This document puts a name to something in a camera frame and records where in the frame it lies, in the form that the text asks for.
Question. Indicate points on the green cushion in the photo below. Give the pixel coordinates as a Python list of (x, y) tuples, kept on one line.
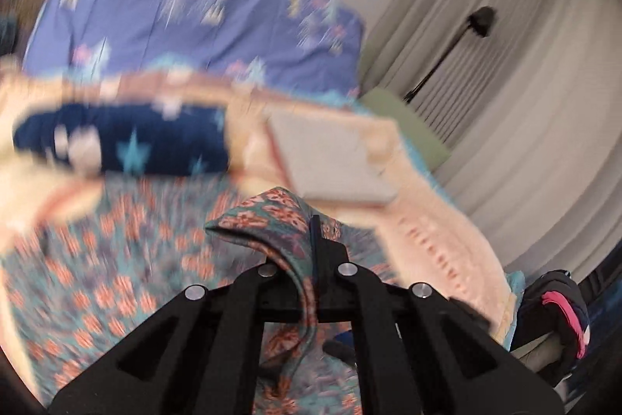
[(408, 123)]

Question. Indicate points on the white pleated curtain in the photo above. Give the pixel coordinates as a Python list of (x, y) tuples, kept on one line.
[(510, 79)]

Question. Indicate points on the peach blanket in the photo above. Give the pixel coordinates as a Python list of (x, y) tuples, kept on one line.
[(437, 245)]

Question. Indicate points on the black and pink jacket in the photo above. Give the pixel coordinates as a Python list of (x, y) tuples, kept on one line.
[(559, 313)]

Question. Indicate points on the black floor lamp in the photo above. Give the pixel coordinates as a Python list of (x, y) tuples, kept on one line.
[(452, 50)]

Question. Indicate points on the grey flat book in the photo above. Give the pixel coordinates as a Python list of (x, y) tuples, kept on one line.
[(330, 157)]

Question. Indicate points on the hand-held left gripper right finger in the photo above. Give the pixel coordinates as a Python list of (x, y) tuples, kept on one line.
[(331, 283)]

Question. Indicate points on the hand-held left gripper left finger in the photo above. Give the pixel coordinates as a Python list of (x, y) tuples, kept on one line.
[(228, 322)]

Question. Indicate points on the teal floral print shorts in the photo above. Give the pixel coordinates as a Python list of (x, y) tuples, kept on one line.
[(121, 298)]

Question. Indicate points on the navy star print pillow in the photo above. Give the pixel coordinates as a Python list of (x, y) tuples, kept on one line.
[(146, 138)]

